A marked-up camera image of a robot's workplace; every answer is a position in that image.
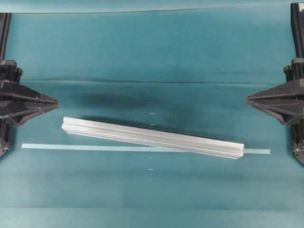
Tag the teal table cloth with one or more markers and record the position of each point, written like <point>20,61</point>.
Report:
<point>186,72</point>

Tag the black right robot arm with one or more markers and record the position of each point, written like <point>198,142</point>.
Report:
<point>297,24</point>

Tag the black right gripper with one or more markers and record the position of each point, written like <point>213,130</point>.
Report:
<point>287,113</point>

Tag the silver aluminium extrusion rail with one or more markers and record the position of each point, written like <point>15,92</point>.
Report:
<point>153,138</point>

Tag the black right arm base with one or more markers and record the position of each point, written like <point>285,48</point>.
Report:
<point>297,137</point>

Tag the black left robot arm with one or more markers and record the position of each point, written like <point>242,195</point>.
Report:
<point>4,29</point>

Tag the light blue tape strip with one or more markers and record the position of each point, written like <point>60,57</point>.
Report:
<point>100,148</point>

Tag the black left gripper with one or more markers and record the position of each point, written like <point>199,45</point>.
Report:
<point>17,113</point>

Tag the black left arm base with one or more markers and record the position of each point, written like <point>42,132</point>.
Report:
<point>6,135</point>

